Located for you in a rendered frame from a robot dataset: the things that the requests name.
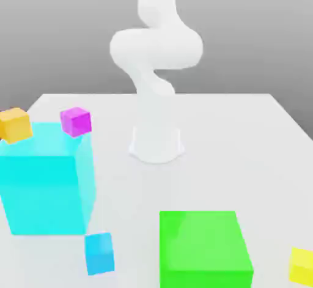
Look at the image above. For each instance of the large cyan box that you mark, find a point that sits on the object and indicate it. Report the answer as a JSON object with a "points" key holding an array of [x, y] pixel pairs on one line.
{"points": [[41, 190]]}

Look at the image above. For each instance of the small yellow cube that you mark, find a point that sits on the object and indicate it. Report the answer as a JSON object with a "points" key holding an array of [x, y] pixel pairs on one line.
{"points": [[302, 268]]}

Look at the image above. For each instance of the small magenta cube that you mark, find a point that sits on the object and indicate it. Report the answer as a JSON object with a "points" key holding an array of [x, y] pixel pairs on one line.
{"points": [[75, 121]]}

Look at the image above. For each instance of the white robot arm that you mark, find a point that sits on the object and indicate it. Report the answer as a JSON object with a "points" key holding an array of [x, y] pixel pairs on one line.
{"points": [[156, 48]]}

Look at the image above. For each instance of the large green box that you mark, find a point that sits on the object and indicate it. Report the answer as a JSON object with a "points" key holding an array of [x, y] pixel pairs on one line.
{"points": [[203, 248]]}

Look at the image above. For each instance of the small blue cube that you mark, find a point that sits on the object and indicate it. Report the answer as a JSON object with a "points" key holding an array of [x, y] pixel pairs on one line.
{"points": [[99, 253]]}

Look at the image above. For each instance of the small orange cube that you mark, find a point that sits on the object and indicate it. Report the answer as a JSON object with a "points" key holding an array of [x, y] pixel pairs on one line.
{"points": [[14, 125]]}

